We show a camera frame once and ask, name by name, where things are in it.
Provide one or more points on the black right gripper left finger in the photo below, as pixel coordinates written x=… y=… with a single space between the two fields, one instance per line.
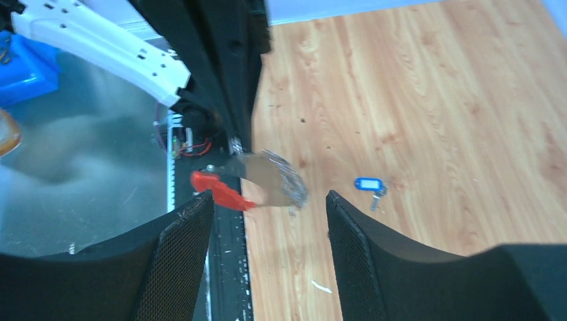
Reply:
x=152 y=272

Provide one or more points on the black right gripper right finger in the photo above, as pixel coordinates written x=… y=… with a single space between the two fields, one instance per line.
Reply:
x=382 y=274

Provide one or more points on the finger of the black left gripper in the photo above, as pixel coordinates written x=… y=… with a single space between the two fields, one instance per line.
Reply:
x=214 y=40

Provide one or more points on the blue tag key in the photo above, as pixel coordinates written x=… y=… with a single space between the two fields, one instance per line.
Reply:
x=376 y=186

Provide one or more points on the keyring holder with red handle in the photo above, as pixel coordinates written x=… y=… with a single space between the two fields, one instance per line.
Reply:
x=282 y=185

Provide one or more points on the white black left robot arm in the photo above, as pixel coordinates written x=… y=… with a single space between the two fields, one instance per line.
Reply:
x=73 y=27

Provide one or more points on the white paper scrap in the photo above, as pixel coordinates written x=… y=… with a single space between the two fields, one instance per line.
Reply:
x=320 y=287

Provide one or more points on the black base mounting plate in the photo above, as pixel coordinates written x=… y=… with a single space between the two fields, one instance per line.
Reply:
x=225 y=291

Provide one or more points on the blue plastic bin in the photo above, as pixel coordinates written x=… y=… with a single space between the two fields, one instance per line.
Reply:
x=29 y=69

